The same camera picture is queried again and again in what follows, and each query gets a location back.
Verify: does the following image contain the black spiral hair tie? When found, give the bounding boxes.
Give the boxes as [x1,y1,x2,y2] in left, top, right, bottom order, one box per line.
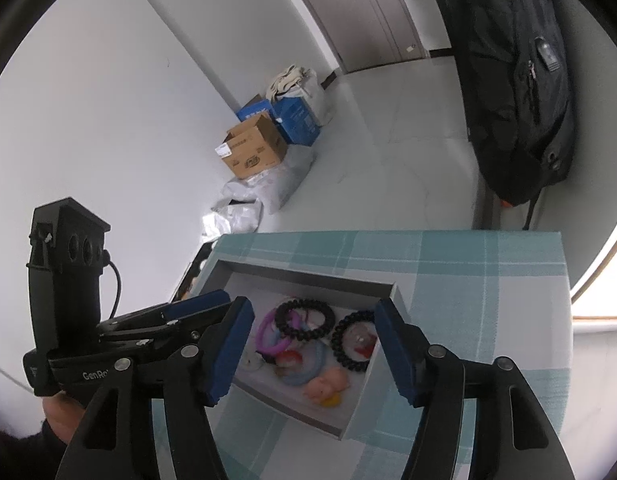
[274,299,336,343]
[331,311,384,373]

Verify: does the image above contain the white plastic bag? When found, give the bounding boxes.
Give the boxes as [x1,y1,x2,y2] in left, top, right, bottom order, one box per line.
[298,79,335,127]

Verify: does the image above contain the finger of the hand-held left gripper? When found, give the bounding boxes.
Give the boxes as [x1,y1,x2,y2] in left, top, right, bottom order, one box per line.
[98,305,232,346]
[113,289,232,328]

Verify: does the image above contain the pink pig hair clip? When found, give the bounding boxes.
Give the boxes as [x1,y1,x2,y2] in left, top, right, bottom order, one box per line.
[306,367,350,407]

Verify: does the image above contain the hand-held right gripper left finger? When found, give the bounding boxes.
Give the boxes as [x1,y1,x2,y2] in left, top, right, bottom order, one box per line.
[56,296,255,480]

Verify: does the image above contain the small blue carton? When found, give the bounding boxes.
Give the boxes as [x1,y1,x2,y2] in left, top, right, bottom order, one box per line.
[237,95,275,124]

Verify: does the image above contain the beige tote bag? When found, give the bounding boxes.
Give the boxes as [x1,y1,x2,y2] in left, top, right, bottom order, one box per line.
[266,66,315,104]

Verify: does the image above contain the blue hair ring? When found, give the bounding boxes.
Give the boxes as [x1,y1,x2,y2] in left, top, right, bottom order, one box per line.
[278,341,333,387]

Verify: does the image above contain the purple hair ring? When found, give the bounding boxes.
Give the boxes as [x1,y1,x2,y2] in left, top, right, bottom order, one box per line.
[256,310,302,359]

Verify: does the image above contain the person's left forearm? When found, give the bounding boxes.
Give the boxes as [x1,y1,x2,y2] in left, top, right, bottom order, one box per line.
[0,417,68,480]

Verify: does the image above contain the white plastic packages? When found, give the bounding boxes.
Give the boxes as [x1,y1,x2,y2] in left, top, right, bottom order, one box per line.
[202,145,318,241]

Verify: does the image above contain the large blue carton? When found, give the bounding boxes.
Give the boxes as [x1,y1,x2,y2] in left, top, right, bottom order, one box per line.
[272,95,323,147]

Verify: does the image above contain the teal plaid tablecloth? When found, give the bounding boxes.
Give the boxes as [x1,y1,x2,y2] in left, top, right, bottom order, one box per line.
[151,230,574,480]

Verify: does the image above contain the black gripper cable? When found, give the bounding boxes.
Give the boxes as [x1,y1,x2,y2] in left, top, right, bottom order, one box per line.
[103,249,123,322]

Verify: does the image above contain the brown cardboard box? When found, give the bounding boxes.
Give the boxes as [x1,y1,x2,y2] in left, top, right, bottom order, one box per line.
[216,112,289,180]

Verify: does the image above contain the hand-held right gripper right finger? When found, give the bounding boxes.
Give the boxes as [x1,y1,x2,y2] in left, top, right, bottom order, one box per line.
[373,298,577,480]

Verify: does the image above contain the black backpack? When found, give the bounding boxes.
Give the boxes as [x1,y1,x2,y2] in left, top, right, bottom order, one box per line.
[439,0,578,232]

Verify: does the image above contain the person's left hand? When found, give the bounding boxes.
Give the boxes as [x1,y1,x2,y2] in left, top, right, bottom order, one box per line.
[42,391,89,446]

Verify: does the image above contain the grey cardboard box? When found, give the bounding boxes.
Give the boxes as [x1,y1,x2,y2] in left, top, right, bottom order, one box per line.
[203,255,414,442]

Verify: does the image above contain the grey door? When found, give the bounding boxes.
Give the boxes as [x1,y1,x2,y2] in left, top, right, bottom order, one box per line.
[283,0,430,74]

